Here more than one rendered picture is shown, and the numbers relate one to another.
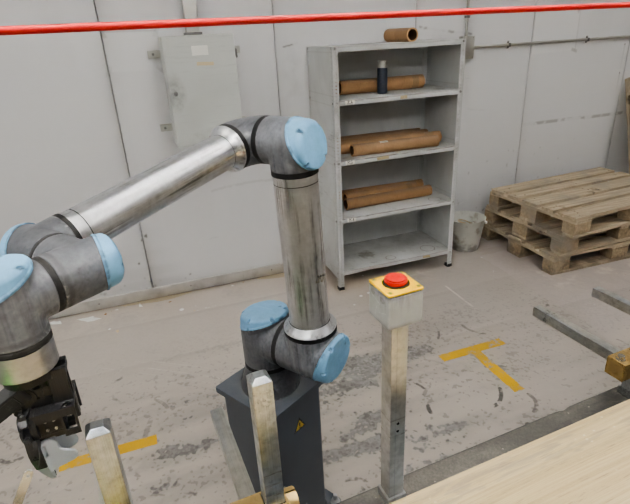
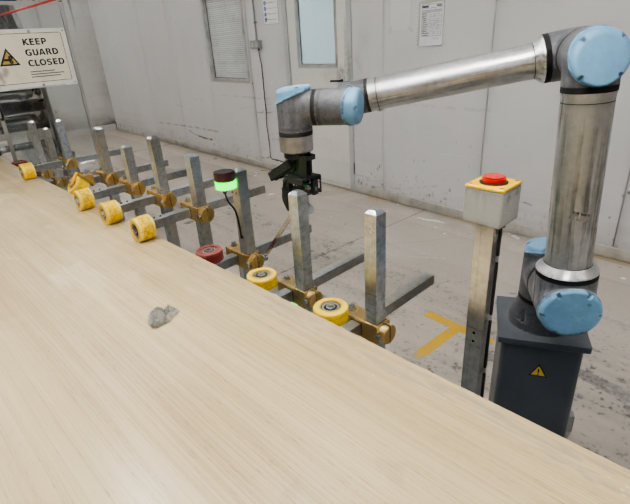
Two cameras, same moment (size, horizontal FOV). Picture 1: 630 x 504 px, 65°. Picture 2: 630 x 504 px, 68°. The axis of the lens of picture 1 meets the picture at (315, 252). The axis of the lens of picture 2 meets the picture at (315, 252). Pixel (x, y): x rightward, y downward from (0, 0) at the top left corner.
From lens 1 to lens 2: 78 cm
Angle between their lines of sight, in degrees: 62
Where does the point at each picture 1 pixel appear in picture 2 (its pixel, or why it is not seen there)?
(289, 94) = not seen: outside the picture
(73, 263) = (325, 96)
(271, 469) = (370, 289)
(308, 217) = (576, 140)
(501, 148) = not seen: outside the picture
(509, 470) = (493, 418)
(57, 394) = (301, 171)
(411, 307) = (487, 207)
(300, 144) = (576, 53)
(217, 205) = not seen: outside the picture
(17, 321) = (286, 116)
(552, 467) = (531, 454)
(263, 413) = (368, 239)
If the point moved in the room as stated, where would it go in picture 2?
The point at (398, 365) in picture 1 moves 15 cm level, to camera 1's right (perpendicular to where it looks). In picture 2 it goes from (479, 269) to (544, 307)
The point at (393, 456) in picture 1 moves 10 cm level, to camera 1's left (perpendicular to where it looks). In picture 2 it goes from (466, 364) to (436, 339)
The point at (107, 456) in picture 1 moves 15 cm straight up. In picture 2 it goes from (294, 210) to (289, 152)
